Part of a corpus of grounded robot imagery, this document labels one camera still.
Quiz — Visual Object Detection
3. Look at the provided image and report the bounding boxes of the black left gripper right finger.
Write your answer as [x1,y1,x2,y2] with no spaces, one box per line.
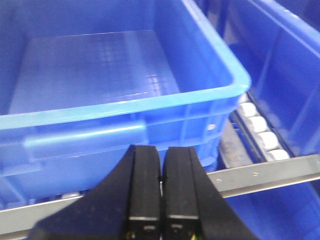
[162,147,258,240]

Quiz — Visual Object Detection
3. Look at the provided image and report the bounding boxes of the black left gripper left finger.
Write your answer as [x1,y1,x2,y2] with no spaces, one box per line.
[27,145,160,240]

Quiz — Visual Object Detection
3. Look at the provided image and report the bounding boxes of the white roller track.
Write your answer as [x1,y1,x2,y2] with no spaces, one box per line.
[235,92,290,162]

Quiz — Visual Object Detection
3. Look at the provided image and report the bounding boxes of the lower right blue crate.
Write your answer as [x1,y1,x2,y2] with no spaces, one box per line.
[227,180,320,240]

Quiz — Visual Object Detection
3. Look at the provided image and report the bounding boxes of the middle blue plastic crate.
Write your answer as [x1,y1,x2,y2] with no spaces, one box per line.
[0,0,251,209]

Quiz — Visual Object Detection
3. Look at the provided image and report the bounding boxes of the blue plastic crate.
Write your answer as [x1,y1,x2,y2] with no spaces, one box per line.
[197,0,320,156]
[0,0,251,209]

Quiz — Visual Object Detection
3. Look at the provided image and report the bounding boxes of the right blue plastic crate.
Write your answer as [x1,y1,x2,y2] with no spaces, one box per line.
[197,0,320,156]

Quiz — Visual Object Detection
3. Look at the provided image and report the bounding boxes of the stainless steel shelf rail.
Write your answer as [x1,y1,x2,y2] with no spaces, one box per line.
[0,154,320,240]

